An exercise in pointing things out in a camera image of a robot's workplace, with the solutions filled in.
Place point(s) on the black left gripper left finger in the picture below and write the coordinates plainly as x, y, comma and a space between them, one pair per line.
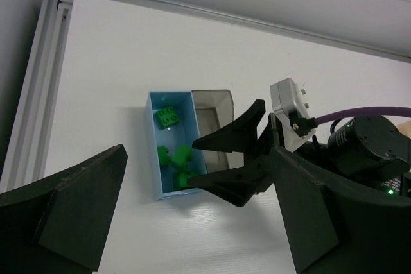
60, 224

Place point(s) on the wooden tan bin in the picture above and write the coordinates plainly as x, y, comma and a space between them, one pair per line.
405, 128

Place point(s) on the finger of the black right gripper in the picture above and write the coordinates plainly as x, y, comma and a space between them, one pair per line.
239, 136
238, 185

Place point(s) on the dark smoky plastic bin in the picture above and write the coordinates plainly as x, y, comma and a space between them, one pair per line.
214, 110

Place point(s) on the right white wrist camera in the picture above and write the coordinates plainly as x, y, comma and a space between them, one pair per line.
290, 109

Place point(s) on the green lego piece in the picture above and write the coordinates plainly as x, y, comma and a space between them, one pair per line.
182, 157

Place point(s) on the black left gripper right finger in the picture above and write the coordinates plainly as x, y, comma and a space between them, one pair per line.
335, 225

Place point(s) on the green square lego brick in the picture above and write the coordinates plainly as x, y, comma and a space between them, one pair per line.
166, 117

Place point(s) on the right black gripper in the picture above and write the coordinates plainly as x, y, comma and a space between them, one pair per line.
369, 150

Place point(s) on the blue plastic bin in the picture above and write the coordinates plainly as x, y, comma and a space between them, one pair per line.
185, 132

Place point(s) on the aluminium frame rail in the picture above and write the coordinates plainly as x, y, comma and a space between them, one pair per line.
93, 64

